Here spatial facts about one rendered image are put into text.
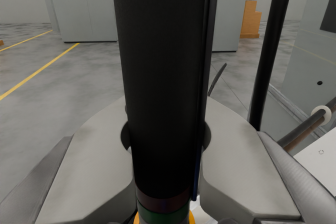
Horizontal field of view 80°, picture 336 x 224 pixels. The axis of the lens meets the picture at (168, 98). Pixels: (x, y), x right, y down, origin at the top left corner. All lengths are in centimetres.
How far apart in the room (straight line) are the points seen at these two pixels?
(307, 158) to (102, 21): 706
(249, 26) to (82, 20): 575
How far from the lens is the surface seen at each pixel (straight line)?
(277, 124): 142
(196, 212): 20
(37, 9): 1367
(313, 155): 56
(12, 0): 1421
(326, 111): 39
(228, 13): 586
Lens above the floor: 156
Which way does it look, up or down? 28 degrees down
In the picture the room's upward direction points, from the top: straight up
